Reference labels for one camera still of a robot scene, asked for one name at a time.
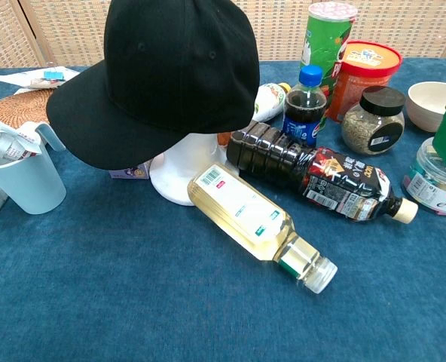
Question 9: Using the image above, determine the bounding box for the black baseball cap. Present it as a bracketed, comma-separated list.
[45, 0, 261, 170]

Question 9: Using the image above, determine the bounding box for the small cola bottle blue cap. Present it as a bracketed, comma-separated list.
[282, 64, 328, 148]

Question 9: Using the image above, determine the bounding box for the clear bottle yellow liquid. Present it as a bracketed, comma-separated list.
[187, 162, 339, 295]

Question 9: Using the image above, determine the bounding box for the white foam mannequin head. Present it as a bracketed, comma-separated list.
[149, 131, 241, 207]

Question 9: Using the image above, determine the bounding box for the dark coffee plastic bottle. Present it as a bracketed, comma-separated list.
[225, 120, 419, 225]

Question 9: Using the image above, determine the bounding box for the small purple box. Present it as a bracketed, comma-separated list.
[108, 161, 151, 181]

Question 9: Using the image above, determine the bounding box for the white printed drink bottle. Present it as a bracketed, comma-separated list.
[252, 81, 292, 122]

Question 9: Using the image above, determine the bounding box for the blue tablecloth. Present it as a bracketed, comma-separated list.
[0, 56, 446, 362]

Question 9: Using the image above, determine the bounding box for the glass spice jar black lid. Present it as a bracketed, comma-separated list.
[341, 85, 407, 156]

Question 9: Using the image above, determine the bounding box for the orange lidded round tub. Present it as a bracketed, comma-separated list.
[325, 40, 403, 124]

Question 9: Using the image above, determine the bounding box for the green chips can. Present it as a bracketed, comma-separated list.
[300, 2, 359, 125]

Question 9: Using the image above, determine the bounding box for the clear plastic labelled jar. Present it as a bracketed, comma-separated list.
[402, 136, 446, 218]

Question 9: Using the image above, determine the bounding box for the beige bowl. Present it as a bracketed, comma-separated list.
[405, 81, 446, 133]

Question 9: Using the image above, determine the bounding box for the round woven coaster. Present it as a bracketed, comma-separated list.
[0, 89, 57, 125]

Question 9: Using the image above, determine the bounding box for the crumpled snack packet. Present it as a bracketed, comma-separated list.
[0, 116, 43, 161]

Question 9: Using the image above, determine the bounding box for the woven folding screen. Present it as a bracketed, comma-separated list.
[0, 0, 446, 69]

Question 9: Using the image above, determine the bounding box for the white printed bag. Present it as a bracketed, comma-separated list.
[0, 67, 81, 92]

